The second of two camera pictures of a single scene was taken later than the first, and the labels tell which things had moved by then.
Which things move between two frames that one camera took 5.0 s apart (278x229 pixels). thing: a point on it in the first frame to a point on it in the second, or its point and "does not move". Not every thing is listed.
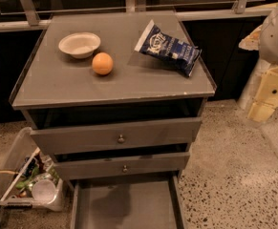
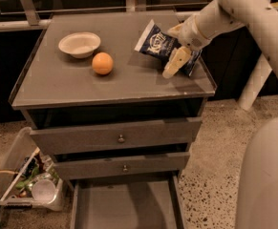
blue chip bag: x=153 y=41 does not move
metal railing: x=134 y=3 does not move
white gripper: x=277 y=37 to x=189 y=32
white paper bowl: x=79 y=45 does not move
